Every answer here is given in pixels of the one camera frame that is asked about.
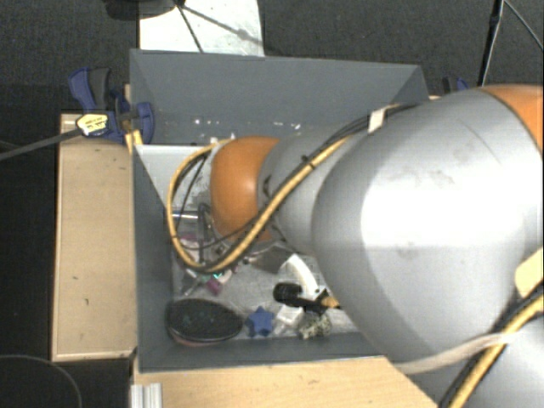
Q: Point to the mottled grey-green lump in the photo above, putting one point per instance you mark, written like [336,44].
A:
[315,326]

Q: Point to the blue star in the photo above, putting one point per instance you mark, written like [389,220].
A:
[259,322]

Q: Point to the grey metal bin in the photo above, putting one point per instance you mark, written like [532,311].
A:
[263,92]

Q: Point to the purple block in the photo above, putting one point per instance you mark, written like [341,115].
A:
[213,287]

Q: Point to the black cylinder on white bracket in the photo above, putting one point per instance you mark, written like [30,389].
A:
[287,293]

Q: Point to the black oval disc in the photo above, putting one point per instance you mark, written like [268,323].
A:
[203,321]

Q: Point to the pale wood board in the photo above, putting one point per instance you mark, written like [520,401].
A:
[95,249]

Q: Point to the small white block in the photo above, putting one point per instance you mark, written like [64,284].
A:
[289,315]

